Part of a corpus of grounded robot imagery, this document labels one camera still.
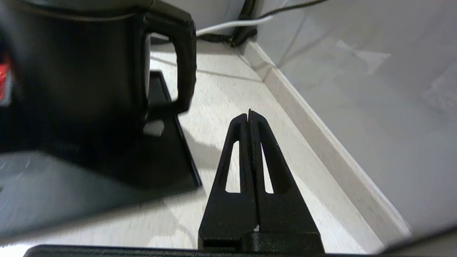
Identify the black serving tray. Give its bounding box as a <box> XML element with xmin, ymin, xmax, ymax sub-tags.
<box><xmin>0</xmin><ymin>70</ymin><xmax>203</xmax><ymax>240</ymax></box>

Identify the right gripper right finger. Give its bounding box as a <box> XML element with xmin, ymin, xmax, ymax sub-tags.
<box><xmin>249</xmin><ymin>109</ymin><xmax>321</xmax><ymax>233</ymax></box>

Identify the black electric kettle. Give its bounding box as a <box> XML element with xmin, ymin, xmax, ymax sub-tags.
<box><xmin>0</xmin><ymin>0</ymin><xmax>197</xmax><ymax>150</ymax></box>

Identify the black power cable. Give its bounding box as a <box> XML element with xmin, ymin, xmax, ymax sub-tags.
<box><xmin>228</xmin><ymin>0</ymin><xmax>329</xmax><ymax>47</ymax></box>

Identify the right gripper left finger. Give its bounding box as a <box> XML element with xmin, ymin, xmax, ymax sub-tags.
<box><xmin>198</xmin><ymin>113</ymin><xmax>259</xmax><ymax>250</ymax></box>

